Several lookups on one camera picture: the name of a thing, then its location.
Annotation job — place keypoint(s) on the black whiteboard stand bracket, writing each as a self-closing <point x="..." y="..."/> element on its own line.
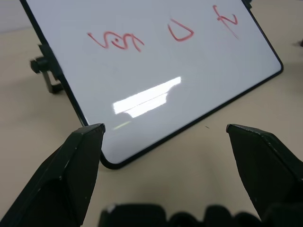
<point x="47" y="68"/>

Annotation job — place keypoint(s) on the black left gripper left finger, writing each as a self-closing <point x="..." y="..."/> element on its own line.
<point x="64" y="179"/>

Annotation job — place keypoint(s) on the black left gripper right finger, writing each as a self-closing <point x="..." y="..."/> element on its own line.
<point x="267" y="170"/>

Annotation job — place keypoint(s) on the black-framed whiteboard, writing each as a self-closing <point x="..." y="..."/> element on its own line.
<point x="151" y="78"/>

